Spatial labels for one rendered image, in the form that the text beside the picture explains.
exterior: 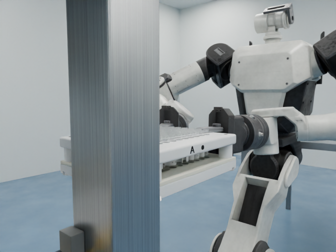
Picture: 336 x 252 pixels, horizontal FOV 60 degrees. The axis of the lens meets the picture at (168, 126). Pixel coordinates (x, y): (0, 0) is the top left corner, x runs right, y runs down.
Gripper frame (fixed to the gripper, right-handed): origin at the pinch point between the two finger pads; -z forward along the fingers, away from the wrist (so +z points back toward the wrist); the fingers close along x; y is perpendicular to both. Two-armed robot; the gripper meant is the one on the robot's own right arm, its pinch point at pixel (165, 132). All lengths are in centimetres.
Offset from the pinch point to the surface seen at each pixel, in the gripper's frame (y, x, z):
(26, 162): 233, 79, 290
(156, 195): -5.6, 1.5, -42.0
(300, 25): -148, -129, 422
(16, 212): 168, 101, 177
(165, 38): 80, -131, 518
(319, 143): -61, 11, 74
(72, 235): 1.3, 4.5, -45.3
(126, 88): -3.5, -8.5, -45.2
